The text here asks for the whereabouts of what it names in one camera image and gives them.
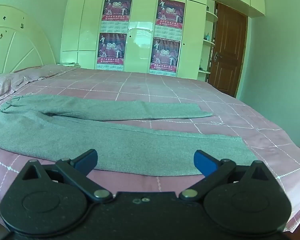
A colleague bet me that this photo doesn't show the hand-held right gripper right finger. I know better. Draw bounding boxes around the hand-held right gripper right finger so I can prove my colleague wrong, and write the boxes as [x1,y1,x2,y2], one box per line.
[179,150,275,203]

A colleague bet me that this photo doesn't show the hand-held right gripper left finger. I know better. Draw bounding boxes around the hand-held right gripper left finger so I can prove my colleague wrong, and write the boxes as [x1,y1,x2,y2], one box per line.
[19,149,114,203]

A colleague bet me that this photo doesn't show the grey pants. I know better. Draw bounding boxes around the grey pants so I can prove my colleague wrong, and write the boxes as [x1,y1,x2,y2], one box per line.
[0,94,259,177]

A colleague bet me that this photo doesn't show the pink pillow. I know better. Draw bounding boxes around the pink pillow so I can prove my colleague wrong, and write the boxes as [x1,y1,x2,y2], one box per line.
[0,64,81,103]

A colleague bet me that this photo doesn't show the bed with pink checked sheet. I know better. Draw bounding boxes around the bed with pink checked sheet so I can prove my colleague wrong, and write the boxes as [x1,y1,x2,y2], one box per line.
[0,65,300,233]

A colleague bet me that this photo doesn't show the white wooden headboard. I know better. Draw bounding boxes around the white wooden headboard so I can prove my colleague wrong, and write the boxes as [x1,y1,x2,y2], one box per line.
[0,4,57,77]

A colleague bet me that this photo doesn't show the brown wooden door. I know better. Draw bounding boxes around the brown wooden door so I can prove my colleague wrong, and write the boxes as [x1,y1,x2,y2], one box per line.
[207,1,248,98]

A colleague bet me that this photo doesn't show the white corner shelf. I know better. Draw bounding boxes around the white corner shelf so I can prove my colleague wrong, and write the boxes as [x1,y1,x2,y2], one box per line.
[197,4,219,83]

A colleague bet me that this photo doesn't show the white glossy wardrobe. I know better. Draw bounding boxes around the white glossy wardrobe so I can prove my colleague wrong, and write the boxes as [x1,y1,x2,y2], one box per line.
[61,0,267,81]

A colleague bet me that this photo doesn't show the red wall poster with calendar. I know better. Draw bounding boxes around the red wall poster with calendar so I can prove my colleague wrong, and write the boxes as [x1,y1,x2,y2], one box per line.
[149,37,182,77]
[154,0,186,39]
[100,0,133,34]
[97,32,128,71]

